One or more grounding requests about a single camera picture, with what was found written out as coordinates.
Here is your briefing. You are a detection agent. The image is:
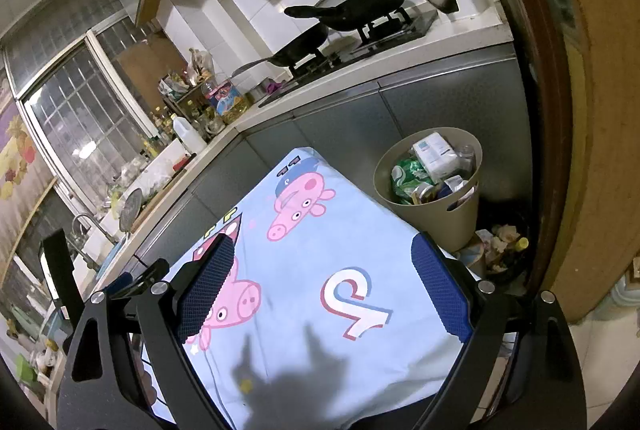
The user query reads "black frying pan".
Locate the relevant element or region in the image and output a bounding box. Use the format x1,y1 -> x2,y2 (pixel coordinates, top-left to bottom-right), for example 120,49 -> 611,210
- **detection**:
231,24 -> 331,78

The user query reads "black bin with rubbish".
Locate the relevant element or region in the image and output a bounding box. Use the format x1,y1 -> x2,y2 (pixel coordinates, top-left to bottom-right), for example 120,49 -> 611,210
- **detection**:
455,210 -> 533,296

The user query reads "fruit wall poster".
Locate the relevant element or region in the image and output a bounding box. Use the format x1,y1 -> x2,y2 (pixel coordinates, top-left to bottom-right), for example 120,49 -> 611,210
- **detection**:
0,110 -> 58,261

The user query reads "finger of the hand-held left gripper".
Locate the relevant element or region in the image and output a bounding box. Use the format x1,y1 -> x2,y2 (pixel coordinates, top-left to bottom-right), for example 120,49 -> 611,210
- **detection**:
41,229 -> 81,311
106,258 -> 172,301

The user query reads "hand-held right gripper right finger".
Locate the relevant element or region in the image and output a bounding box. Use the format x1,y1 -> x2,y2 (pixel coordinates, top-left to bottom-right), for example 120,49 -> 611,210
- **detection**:
411,232 -> 588,430

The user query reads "beige trash bin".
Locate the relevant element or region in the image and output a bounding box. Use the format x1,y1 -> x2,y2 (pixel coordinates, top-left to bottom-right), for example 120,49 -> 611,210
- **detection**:
374,126 -> 483,252

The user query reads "black gas stove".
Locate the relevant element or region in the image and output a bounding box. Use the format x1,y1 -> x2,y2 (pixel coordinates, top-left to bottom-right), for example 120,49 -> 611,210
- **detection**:
257,7 -> 441,108

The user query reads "cartoon pig printed blanket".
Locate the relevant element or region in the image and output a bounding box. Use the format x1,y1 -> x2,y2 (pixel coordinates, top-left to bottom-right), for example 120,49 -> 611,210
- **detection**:
135,146 -> 501,430

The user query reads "white wrapper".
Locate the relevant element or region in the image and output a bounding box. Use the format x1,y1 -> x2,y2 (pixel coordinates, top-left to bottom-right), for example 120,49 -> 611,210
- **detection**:
442,177 -> 476,203

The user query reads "round metal grate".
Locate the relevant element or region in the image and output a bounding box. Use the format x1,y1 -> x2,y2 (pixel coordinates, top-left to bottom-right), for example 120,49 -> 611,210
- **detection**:
119,187 -> 144,233

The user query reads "white plastic jug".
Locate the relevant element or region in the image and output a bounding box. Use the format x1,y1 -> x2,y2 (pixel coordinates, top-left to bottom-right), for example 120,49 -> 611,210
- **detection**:
171,113 -> 207,156

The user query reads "steel sink faucet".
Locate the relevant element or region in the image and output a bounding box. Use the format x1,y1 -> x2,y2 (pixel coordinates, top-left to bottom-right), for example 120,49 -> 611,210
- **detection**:
70,212 -> 118,256

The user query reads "black wok with lid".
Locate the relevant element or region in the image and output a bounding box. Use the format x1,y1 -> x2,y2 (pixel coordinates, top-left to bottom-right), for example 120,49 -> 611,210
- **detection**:
284,0 -> 408,33

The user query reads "white soft packet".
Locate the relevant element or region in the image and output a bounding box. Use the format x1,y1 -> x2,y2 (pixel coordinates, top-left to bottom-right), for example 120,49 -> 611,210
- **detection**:
411,132 -> 458,176

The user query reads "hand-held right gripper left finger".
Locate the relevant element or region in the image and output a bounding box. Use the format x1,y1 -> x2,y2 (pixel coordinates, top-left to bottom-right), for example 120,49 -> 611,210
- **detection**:
55,234 -> 238,430

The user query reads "row of sauce bottles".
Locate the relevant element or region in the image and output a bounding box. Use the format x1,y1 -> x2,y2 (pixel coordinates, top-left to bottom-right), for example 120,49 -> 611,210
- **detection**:
140,105 -> 176,161

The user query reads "barred window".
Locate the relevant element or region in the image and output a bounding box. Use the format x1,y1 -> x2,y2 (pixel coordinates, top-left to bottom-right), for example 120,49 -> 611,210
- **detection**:
5,30 -> 166,211

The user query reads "wooden spice rack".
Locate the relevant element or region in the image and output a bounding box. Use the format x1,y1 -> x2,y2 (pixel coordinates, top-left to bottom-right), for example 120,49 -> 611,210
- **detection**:
159,47 -> 218,121

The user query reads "yellow cooking oil bottle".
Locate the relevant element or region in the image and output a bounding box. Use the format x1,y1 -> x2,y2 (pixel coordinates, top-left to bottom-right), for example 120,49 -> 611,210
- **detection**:
207,80 -> 251,126

